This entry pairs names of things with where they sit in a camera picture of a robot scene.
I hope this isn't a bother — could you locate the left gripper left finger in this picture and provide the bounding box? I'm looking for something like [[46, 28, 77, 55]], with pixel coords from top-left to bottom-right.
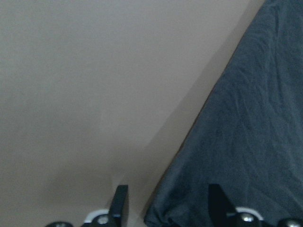
[[109, 185, 129, 219]]

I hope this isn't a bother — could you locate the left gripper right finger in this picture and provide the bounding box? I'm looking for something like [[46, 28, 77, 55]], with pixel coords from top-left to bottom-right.
[[208, 184, 237, 221]]

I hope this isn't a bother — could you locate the black graphic t-shirt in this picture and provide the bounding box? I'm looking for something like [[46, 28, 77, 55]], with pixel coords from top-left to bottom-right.
[[144, 0, 303, 227]]

